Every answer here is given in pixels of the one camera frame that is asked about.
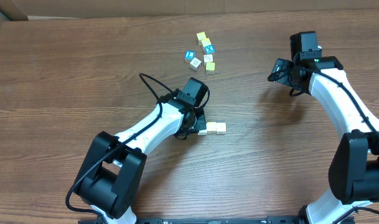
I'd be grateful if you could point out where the yellow block far top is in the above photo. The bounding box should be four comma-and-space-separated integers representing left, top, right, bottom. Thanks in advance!
196, 32, 207, 45

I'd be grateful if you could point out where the blue X block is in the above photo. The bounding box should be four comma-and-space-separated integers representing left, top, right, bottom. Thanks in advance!
204, 45, 215, 55

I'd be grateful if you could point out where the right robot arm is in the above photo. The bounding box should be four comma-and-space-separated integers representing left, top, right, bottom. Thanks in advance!
268, 31, 379, 224

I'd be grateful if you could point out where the white block red side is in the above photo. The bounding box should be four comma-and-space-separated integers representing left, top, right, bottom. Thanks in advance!
189, 57, 202, 72

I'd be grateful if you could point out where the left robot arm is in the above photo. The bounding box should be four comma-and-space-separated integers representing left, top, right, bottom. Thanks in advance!
65, 78, 210, 223

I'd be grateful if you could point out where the yellow block lower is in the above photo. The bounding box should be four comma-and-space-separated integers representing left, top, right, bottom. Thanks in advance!
205, 62, 215, 75

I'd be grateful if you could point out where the white block blue side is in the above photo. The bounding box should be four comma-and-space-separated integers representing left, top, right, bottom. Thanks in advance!
215, 123, 227, 134

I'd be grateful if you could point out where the yellow block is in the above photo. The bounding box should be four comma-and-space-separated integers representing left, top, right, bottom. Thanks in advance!
205, 62, 215, 75
196, 32, 207, 45
200, 38, 212, 50

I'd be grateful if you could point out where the red I block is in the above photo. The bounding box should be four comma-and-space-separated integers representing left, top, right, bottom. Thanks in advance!
198, 129, 208, 136

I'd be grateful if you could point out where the blue L block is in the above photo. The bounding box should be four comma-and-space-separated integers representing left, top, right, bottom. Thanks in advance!
184, 50, 195, 63

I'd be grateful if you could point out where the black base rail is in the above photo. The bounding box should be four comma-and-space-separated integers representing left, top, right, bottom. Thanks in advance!
78, 215, 355, 224

